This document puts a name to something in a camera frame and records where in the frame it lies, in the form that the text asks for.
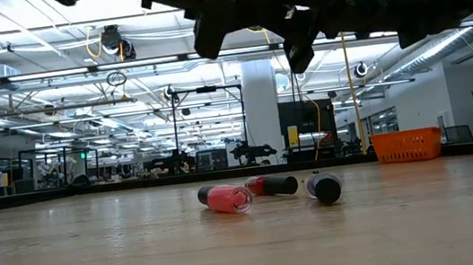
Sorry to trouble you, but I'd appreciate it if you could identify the dark red nail polish bottle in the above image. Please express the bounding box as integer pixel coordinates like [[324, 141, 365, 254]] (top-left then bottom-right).
[[243, 171, 301, 202]]

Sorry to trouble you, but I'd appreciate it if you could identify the purple nail polish bottle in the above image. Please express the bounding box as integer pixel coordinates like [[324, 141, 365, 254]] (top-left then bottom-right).
[[303, 170, 346, 208]]

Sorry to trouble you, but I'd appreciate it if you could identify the coral pink nail polish bottle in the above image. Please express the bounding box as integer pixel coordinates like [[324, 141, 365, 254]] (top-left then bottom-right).
[[196, 180, 256, 220]]

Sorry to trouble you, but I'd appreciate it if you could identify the white pillar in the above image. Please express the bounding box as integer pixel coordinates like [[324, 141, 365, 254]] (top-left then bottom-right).
[[239, 58, 287, 168]]

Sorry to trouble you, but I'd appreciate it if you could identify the black cabinet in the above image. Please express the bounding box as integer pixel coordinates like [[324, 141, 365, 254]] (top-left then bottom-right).
[[277, 96, 341, 164]]

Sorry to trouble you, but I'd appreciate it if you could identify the yellow sign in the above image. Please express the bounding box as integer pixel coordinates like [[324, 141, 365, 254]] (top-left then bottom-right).
[[286, 125, 301, 149]]

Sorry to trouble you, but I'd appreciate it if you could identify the orange plastic basket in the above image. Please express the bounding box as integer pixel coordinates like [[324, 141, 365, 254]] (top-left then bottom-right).
[[371, 126, 445, 167]]

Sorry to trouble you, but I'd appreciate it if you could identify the gray mesh chair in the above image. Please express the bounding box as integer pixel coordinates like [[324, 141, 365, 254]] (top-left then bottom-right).
[[443, 123, 473, 147]]

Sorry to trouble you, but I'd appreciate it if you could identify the black frame stand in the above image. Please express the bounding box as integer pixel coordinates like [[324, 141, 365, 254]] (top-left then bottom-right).
[[169, 82, 252, 176]]

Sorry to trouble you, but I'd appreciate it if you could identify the black ceiling cable reel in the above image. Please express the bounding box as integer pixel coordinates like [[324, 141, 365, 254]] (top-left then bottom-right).
[[162, 84, 180, 105], [352, 60, 371, 81], [98, 22, 138, 65]]

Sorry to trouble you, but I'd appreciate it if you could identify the black table frame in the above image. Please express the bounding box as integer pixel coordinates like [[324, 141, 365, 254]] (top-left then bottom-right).
[[0, 137, 473, 214]]

